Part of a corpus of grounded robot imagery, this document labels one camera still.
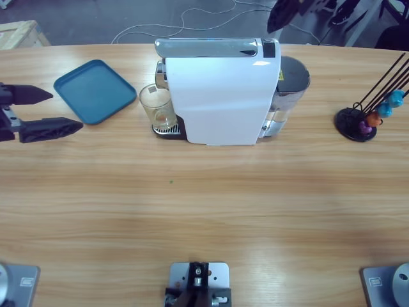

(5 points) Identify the black chair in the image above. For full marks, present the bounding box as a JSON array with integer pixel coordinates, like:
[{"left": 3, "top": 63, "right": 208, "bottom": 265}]
[{"left": 376, "top": 0, "right": 409, "bottom": 51}]

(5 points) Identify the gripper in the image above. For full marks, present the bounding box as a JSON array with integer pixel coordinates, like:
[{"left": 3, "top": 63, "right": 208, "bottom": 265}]
[
  {"left": 266, "top": 0, "right": 364, "bottom": 34},
  {"left": 0, "top": 83, "right": 84, "bottom": 143}
]

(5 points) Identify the black capsule holder with rods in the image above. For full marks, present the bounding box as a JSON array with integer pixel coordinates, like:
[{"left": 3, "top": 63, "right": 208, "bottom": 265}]
[{"left": 334, "top": 52, "right": 409, "bottom": 143}]

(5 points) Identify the silver coffee machine lever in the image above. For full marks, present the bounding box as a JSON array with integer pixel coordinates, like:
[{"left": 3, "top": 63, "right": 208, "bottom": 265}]
[{"left": 154, "top": 38, "right": 260, "bottom": 59}]

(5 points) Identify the orange coffee capsule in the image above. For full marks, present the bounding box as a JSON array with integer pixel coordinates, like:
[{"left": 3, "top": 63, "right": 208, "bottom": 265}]
[{"left": 366, "top": 112, "right": 383, "bottom": 127}]

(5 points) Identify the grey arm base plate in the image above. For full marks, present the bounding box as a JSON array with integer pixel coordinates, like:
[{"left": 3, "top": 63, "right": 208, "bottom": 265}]
[
  {"left": 360, "top": 262, "right": 409, "bottom": 307},
  {"left": 0, "top": 262, "right": 42, "bottom": 307}
]

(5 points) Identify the grey mount with dark post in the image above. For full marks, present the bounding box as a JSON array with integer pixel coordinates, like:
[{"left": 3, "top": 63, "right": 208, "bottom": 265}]
[{"left": 164, "top": 261, "right": 233, "bottom": 307}]

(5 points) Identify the dark water tank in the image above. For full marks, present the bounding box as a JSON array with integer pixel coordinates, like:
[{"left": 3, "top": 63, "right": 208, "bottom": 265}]
[{"left": 257, "top": 56, "right": 311, "bottom": 143}]

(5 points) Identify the blue coffee capsule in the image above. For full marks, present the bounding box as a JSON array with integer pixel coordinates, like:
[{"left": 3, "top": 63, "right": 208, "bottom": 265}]
[
  {"left": 387, "top": 89, "right": 405, "bottom": 108},
  {"left": 376, "top": 102, "right": 393, "bottom": 118}
]

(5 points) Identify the thin white cable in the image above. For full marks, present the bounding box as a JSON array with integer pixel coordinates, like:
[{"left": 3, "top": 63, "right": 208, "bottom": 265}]
[{"left": 111, "top": 0, "right": 320, "bottom": 45}]

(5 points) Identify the blue rectangular plastic tray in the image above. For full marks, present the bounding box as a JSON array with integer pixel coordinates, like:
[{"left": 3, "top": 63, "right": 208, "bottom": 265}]
[{"left": 53, "top": 59, "right": 137, "bottom": 126}]

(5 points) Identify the light wooden crate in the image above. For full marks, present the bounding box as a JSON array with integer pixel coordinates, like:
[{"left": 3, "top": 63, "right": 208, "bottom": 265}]
[{"left": 0, "top": 20, "right": 52, "bottom": 51}]

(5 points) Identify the black drip tray silver grate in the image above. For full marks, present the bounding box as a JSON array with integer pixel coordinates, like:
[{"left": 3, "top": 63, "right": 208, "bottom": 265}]
[{"left": 151, "top": 114, "right": 187, "bottom": 141}]

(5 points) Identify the white capsule coffee machine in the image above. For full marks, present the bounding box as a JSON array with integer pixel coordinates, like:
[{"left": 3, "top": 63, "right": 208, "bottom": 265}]
[{"left": 155, "top": 37, "right": 282, "bottom": 147}]

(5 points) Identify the clear drinking glass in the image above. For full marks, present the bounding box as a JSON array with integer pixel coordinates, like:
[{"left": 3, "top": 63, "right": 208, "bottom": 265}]
[{"left": 139, "top": 83, "right": 179, "bottom": 130}]

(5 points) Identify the black power cable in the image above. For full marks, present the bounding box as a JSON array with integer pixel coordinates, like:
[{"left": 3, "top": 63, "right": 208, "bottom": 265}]
[{"left": 318, "top": 19, "right": 339, "bottom": 45}]

